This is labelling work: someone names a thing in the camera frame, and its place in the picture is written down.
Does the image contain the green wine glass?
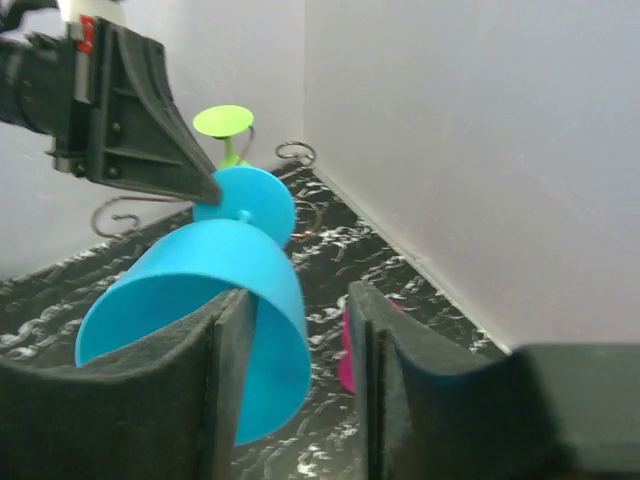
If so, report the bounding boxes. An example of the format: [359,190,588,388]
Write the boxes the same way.
[192,104,255,169]

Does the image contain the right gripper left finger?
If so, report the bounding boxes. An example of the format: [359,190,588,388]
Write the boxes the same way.
[1,290,256,479]

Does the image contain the blue wine glass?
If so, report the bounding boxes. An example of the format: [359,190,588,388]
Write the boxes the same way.
[74,165,312,448]

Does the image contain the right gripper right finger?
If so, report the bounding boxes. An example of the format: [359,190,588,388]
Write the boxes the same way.
[348,281,639,479]

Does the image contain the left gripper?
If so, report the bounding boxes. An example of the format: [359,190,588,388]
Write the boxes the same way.
[1,1,222,205]

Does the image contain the magenta wine glass back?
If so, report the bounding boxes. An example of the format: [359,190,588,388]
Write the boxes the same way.
[337,307,405,394]

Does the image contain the metal wine glass rack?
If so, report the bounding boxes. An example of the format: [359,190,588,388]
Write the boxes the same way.
[91,127,321,244]

